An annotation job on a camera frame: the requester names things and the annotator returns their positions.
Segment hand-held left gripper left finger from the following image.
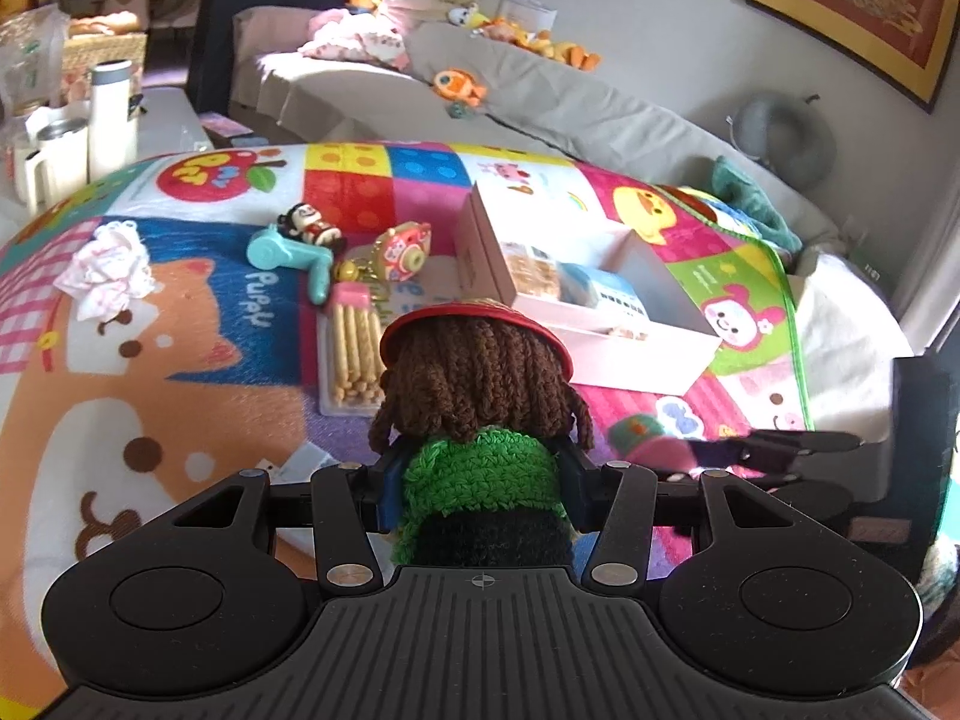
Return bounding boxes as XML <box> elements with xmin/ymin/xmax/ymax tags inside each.
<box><xmin>75</xmin><ymin>457</ymin><xmax>410</xmax><ymax>592</ymax></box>

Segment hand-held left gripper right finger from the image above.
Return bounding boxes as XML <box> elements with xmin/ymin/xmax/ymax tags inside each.
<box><xmin>559</xmin><ymin>441</ymin><xmax>863</xmax><ymax>592</ymax></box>

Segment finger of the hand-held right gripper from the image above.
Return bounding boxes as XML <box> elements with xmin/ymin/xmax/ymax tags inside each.
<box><xmin>690</xmin><ymin>429</ymin><xmax>863</xmax><ymax>478</ymax></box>

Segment crocheted doll with red hat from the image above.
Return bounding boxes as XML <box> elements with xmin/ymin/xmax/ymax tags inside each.
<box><xmin>367</xmin><ymin>298</ymin><xmax>597</xmax><ymax>567</ymax></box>

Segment clear biscuit stick pack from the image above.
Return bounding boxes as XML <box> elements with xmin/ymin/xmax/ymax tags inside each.
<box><xmin>318</xmin><ymin>283</ymin><xmax>392</xmax><ymax>418</ymax></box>

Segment pink cardboard box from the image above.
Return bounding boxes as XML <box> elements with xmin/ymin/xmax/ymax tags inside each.
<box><xmin>454</xmin><ymin>181</ymin><xmax>722</xmax><ymax>397</ymax></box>

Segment white battery charger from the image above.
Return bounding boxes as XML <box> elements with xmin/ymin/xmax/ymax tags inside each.
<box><xmin>556</xmin><ymin>262</ymin><xmax>652</xmax><ymax>337</ymax></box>

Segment printed snack packet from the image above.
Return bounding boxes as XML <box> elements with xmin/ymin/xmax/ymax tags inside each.
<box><xmin>501</xmin><ymin>241</ymin><xmax>562</xmax><ymax>302</ymax></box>

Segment pink toy camera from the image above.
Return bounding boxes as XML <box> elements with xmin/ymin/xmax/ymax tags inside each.
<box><xmin>373</xmin><ymin>220</ymin><xmax>434</xmax><ymax>287</ymax></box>

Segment teal hand fan toy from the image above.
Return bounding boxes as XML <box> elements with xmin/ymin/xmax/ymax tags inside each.
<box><xmin>247</xmin><ymin>229</ymin><xmax>335</xmax><ymax>306</ymax></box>

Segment cartoon figurine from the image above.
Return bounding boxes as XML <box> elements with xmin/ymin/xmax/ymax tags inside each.
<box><xmin>276</xmin><ymin>202</ymin><xmax>347</xmax><ymax>254</ymax></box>

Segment white lace cloth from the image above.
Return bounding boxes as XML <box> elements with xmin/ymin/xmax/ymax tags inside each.
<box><xmin>53</xmin><ymin>220</ymin><xmax>156</xmax><ymax>322</ymax></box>

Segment white sheet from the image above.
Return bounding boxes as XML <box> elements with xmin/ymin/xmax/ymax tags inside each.
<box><xmin>780</xmin><ymin>250</ymin><xmax>917</xmax><ymax>445</ymax></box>

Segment colourful printed blanket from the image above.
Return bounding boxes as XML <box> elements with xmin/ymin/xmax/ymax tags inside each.
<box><xmin>0</xmin><ymin>139</ymin><xmax>818</xmax><ymax>698</ymax></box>

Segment teal cloth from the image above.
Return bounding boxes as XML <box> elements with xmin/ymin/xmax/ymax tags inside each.
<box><xmin>711</xmin><ymin>156</ymin><xmax>805</xmax><ymax>253</ymax></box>

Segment grey neck pillow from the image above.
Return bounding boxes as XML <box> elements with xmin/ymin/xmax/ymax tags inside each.
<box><xmin>732</xmin><ymin>93</ymin><xmax>838</xmax><ymax>193</ymax></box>

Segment grey sofa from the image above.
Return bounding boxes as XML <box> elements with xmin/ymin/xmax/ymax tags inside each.
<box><xmin>229</xmin><ymin>6</ymin><xmax>901</xmax><ymax>293</ymax></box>

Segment orange fish plush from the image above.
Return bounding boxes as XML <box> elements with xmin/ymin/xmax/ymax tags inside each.
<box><xmin>430</xmin><ymin>69</ymin><xmax>488</xmax><ymax>108</ymax></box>

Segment large framed red picture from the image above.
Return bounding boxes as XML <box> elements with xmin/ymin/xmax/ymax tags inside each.
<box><xmin>745</xmin><ymin>0</ymin><xmax>960</xmax><ymax>114</ymax></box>

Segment white coffee table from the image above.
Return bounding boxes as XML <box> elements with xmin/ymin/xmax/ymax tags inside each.
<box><xmin>0</xmin><ymin>85</ymin><xmax>217</xmax><ymax>230</ymax></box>

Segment orange and yellow plush toy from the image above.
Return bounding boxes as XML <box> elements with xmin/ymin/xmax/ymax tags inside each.
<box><xmin>478</xmin><ymin>17</ymin><xmax>602</xmax><ymax>73</ymax></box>

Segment white thermos bottle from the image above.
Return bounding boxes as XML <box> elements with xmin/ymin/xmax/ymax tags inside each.
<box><xmin>88</xmin><ymin>60</ymin><xmax>144</xmax><ymax>182</ymax></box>

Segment white card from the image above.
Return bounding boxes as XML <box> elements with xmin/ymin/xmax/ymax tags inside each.
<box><xmin>498</xmin><ymin>0</ymin><xmax>560</xmax><ymax>36</ymax></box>

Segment wicker basket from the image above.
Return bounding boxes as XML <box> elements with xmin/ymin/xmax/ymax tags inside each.
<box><xmin>63</xmin><ymin>33</ymin><xmax>149</xmax><ymax>80</ymax></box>

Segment clear plastic bag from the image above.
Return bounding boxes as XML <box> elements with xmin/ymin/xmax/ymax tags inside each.
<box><xmin>0</xmin><ymin>3</ymin><xmax>71</xmax><ymax>119</ymax></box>

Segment white jug with handle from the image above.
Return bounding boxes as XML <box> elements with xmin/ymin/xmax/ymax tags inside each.
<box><xmin>13</xmin><ymin>118</ymin><xmax>92</xmax><ymax>215</ymax></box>

